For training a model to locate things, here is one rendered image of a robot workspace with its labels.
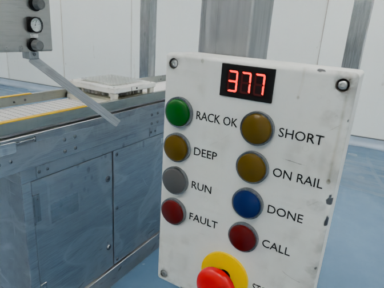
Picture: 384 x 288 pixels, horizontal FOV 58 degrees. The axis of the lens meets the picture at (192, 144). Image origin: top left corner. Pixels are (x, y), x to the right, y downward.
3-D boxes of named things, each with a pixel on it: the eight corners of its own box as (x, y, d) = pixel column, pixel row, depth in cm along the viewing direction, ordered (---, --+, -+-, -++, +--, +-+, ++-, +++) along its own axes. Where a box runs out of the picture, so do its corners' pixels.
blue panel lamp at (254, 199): (257, 224, 31) (261, 196, 30) (229, 214, 33) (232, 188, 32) (260, 220, 32) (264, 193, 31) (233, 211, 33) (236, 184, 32)
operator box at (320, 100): (300, 348, 33) (359, 73, 25) (156, 277, 41) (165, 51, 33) (314, 308, 38) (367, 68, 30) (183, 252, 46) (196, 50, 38)
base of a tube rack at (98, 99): (114, 108, 123) (114, 102, 122) (67, 98, 134) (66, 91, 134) (155, 99, 143) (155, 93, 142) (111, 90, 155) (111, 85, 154)
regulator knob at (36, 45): (34, 52, 83) (32, 34, 82) (27, 52, 84) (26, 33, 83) (46, 52, 86) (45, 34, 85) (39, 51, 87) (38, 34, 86)
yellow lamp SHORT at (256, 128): (268, 148, 29) (272, 116, 28) (238, 142, 30) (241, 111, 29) (271, 146, 30) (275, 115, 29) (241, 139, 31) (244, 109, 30)
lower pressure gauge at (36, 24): (30, 32, 82) (29, 16, 81) (27, 32, 83) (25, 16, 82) (44, 33, 86) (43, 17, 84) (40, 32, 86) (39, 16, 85)
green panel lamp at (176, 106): (187, 130, 33) (188, 101, 32) (163, 124, 34) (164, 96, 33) (191, 128, 33) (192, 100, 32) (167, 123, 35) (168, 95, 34)
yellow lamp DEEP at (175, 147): (184, 165, 34) (186, 138, 33) (161, 158, 35) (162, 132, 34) (188, 163, 35) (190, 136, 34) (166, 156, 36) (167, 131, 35)
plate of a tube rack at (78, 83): (114, 94, 121) (114, 88, 121) (66, 85, 133) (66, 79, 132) (156, 87, 142) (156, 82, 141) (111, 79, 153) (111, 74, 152)
